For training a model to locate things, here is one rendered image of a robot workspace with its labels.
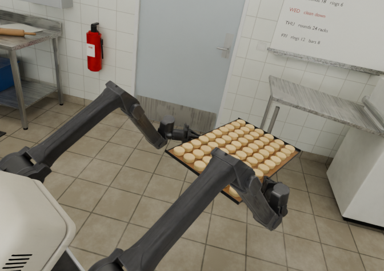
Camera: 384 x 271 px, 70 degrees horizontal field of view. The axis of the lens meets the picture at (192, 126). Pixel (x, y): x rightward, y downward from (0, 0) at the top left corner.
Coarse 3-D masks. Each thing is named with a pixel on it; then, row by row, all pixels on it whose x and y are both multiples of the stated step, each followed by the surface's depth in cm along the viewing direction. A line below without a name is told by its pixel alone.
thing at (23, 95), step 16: (0, 16) 302; (16, 16) 299; (48, 32) 290; (0, 48) 240; (16, 48) 243; (16, 64) 251; (16, 80) 257; (0, 96) 290; (16, 96) 295; (32, 96) 300
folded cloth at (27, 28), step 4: (12, 24) 290; (16, 24) 293; (20, 24) 295; (8, 28) 277; (12, 28) 279; (16, 28) 281; (20, 28) 283; (24, 28) 285; (28, 28) 287; (32, 28) 289; (36, 28) 292; (32, 32) 279
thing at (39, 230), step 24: (0, 192) 52; (24, 192) 56; (48, 192) 63; (0, 216) 48; (24, 216) 48; (48, 216) 53; (0, 240) 46; (24, 240) 47; (48, 240) 51; (0, 264) 46; (24, 264) 50; (48, 264) 55
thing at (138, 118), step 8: (136, 104) 94; (136, 112) 95; (144, 112) 99; (136, 120) 104; (144, 120) 108; (144, 128) 112; (152, 128) 117; (152, 136) 121; (160, 136) 125; (152, 144) 130
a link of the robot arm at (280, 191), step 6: (276, 186) 100; (282, 186) 100; (276, 192) 98; (282, 192) 98; (288, 192) 97; (270, 198) 99; (276, 198) 97; (282, 198) 98; (288, 198) 100; (270, 204) 100; (276, 204) 98; (282, 204) 99; (276, 210) 99; (282, 216) 98; (276, 222) 96
